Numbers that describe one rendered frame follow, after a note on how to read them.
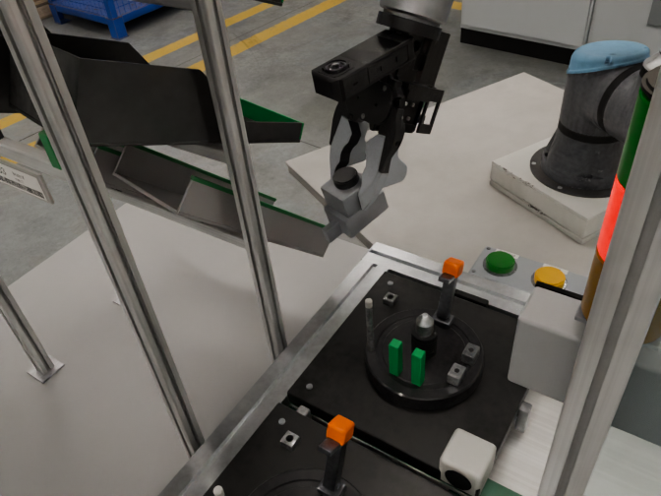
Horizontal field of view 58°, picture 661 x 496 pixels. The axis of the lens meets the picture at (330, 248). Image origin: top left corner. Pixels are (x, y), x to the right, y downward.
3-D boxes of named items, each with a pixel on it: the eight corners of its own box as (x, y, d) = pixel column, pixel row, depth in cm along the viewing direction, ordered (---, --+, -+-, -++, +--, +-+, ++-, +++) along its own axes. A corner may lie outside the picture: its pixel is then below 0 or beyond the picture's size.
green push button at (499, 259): (491, 257, 88) (492, 246, 87) (517, 266, 86) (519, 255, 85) (480, 274, 86) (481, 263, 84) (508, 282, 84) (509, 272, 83)
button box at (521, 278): (482, 274, 93) (485, 243, 89) (625, 321, 84) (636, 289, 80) (464, 301, 89) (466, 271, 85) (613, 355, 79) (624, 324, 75)
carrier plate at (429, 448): (385, 279, 87) (385, 269, 85) (551, 341, 76) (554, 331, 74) (288, 402, 72) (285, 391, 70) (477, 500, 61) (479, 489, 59)
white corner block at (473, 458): (454, 446, 66) (456, 424, 63) (494, 465, 64) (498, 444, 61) (436, 480, 63) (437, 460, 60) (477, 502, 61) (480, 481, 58)
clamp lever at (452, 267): (438, 310, 75) (450, 255, 72) (452, 316, 74) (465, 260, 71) (427, 321, 72) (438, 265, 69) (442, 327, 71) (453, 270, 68)
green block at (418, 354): (415, 375, 68) (415, 346, 65) (425, 379, 68) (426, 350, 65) (410, 383, 68) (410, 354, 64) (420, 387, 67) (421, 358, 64)
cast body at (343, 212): (366, 193, 76) (352, 152, 71) (390, 208, 73) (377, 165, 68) (317, 233, 74) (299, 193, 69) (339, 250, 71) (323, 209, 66)
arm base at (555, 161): (578, 140, 118) (588, 93, 112) (646, 172, 108) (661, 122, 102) (522, 164, 113) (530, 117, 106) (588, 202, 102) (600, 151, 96)
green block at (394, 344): (393, 365, 70) (392, 337, 66) (402, 369, 69) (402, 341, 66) (389, 373, 69) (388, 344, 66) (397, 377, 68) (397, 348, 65)
